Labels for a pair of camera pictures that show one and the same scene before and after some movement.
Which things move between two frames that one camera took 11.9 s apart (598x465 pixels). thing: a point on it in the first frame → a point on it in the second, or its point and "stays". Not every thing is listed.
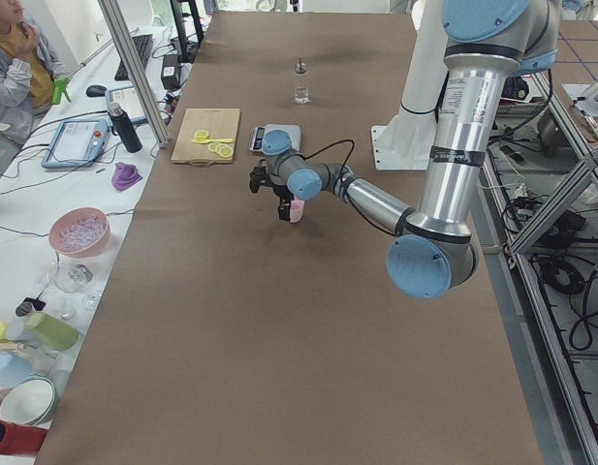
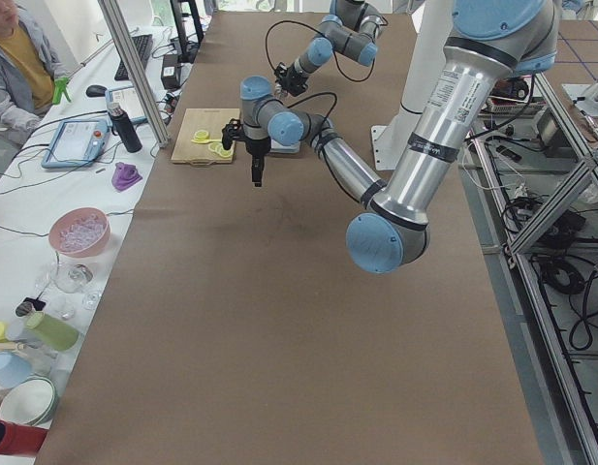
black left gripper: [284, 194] → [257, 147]
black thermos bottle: [123, 127] stays
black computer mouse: [95, 90] stays
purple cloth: [124, 176] stays
